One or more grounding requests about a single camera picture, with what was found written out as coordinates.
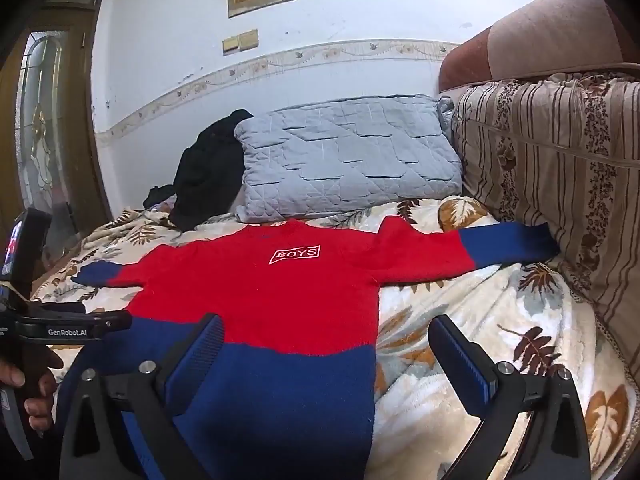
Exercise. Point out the beige wall switch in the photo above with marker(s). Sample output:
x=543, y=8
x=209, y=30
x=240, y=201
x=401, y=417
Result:
x=230, y=45
x=248, y=40

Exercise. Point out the person's left hand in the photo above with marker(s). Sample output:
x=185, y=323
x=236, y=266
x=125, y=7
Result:
x=42, y=365

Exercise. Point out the wooden door with glass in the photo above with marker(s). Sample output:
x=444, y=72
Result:
x=75, y=110

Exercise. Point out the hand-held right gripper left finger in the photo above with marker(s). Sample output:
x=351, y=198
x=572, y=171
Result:
x=200, y=355

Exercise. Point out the red and blue sweater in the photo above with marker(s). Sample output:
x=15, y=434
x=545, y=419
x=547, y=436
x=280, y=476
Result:
x=280, y=290

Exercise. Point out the brown and pink headboard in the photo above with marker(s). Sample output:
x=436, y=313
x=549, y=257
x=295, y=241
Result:
x=540, y=35

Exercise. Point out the black cloth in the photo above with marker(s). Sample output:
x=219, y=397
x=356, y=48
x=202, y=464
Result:
x=210, y=175

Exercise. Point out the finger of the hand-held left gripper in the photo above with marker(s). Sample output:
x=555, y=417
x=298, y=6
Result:
x=116, y=321
x=60, y=307

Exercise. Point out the grey quilted pillow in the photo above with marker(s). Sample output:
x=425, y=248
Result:
x=345, y=155

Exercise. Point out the leaf print fleece blanket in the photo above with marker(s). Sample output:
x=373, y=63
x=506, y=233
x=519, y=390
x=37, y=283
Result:
x=450, y=300

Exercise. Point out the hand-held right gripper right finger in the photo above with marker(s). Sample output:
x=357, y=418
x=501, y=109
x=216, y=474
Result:
x=460, y=365

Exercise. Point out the small dark cloth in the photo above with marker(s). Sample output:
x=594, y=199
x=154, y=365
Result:
x=157, y=195

